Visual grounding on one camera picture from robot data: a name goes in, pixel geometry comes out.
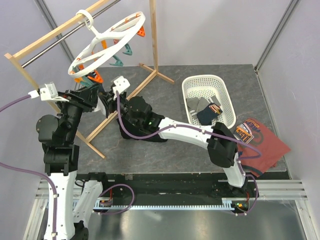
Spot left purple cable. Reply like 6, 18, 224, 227
0, 94, 59, 240

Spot white perforated laundry basket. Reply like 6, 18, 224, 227
181, 74, 236, 129

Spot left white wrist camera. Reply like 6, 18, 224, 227
28, 82, 70, 102

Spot black folded garment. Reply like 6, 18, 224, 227
116, 117, 168, 143

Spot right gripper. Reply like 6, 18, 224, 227
99, 91, 140, 128

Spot purple cable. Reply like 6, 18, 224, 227
0, 94, 59, 240
116, 91, 262, 161

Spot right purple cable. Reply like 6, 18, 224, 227
116, 91, 262, 161

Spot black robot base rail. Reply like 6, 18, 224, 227
76, 172, 259, 206

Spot white sock black stripes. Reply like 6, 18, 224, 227
93, 96, 107, 118

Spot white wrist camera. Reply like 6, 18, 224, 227
112, 75, 131, 95
28, 82, 70, 102

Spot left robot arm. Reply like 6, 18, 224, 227
36, 82, 110, 240

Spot white round clip hanger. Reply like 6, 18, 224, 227
67, 9, 146, 86

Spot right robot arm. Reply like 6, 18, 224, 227
97, 86, 247, 197

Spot dark navy sock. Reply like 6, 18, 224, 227
197, 103, 223, 126

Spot red printed t-shirt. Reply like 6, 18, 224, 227
233, 118, 291, 177

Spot grey sock with white stripes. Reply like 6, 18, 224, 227
186, 97, 200, 120

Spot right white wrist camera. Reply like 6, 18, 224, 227
112, 75, 131, 95

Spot wooden drying rack frame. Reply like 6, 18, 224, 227
3, 0, 176, 160

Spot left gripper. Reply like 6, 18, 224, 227
54, 82, 100, 142

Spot white slotted cable duct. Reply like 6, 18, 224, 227
93, 199, 236, 211

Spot metal rack rod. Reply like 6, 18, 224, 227
20, 9, 96, 68

